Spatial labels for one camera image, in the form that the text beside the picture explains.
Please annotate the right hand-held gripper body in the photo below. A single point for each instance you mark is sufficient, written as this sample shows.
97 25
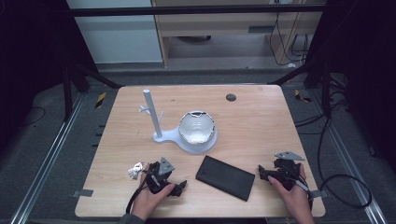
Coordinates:
285 169

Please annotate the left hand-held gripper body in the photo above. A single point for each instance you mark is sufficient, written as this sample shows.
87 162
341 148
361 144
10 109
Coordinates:
165 167

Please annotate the person's right hand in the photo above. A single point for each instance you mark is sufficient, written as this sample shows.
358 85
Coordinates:
295 199

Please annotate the person's left hand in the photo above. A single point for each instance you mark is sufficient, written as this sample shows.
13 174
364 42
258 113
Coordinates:
145 202

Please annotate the silver key bunch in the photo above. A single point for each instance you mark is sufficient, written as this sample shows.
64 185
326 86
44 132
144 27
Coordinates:
135 170

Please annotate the white tree-shaped stand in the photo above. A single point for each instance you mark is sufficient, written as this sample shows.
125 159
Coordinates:
169 136

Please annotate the grey tape strip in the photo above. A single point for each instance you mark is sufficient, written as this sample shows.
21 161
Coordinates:
82 193
320 193

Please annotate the white bowl with silver rim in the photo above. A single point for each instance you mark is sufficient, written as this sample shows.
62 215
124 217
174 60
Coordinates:
196 127

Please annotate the yellow-black floor marker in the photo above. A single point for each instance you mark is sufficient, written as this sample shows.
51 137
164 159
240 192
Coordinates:
301 96
100 100

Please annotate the black metal stand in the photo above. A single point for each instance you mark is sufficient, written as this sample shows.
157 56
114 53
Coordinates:
67 93
325 93

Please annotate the black curtain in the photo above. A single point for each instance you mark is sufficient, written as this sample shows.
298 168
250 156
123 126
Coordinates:
31 62
367 62

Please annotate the white cabinet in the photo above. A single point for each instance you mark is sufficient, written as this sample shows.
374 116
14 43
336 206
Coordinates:
118 37

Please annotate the wooden desk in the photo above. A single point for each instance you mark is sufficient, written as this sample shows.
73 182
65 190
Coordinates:
218 26

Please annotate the metal floor rail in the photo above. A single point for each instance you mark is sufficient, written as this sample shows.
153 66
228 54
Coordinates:
351 168
46 161

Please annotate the black horizontal frame bar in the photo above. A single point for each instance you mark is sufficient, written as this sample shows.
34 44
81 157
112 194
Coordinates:
186 11

